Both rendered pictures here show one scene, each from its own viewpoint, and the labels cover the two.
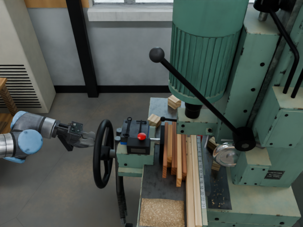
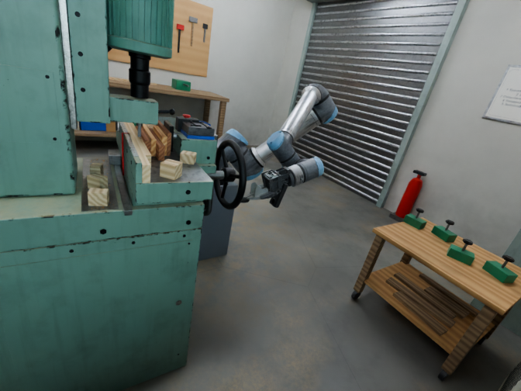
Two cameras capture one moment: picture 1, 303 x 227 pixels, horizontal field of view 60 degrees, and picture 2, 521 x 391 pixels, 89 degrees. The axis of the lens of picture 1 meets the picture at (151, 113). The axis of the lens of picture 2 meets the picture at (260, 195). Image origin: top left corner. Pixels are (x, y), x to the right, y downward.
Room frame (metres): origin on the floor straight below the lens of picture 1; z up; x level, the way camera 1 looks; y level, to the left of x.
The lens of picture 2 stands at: (1.56, -0.33, 1.20)
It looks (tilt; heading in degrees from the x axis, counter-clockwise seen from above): 23 degrees down; 141
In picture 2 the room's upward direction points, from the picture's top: 12 degrees clockwise
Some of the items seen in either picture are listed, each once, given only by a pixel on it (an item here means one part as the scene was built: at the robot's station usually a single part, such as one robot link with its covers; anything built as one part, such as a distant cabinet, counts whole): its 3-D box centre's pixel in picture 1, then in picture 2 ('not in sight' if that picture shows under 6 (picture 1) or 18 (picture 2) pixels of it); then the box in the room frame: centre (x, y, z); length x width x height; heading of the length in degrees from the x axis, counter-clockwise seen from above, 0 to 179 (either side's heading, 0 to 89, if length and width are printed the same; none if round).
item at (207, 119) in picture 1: (196, 123); (132, 112); (0.63, -0.16, 1.03); 0.14 x 0.07 x 0.09; 86
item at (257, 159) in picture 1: (251, 164); not in sight; (0.46, -0.31, 1.02); 0.09 x 0.07 x 0.12; 176
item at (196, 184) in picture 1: (193, 147); (131, 140); (0.60, -0.16, 0.92); 0.60 x 0.02 x 0.05; 176
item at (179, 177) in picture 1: (178, 153); (147, 138); (0.57, -0.10, 0.93); 0.24 x 0.01 x 0.06; 176
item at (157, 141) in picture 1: (153, 141); (176, 136); (0.61, -0.01, 0.95); 0.09 x 0.07 x 0.09; 176
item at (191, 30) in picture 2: not in sight; (136, 25); (-2.60, 0.49, 1.50); 2.00 x 0.04 x 0.90; 90
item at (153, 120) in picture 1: (154, 120); (188, 157); (0.74, -0.01, 0.92); 0.05 x 0.04 x 0.03; 58
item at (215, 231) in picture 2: not in sight; (203, 214); (0.07, 0.39, 0.27); 0.30 x 0.30 x 0.55; 0
